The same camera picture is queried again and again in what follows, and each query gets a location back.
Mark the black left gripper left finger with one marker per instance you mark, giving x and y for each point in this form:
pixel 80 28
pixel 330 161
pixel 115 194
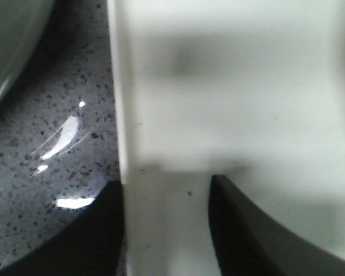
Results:
pixel 90 245

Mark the pale green electric pot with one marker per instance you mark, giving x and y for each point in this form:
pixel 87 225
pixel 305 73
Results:
pixel 21 25

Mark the cream bear serving tray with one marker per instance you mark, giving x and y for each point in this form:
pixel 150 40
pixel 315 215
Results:
pixel 253 90

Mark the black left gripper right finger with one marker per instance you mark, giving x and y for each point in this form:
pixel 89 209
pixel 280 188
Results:
pixel 247 241

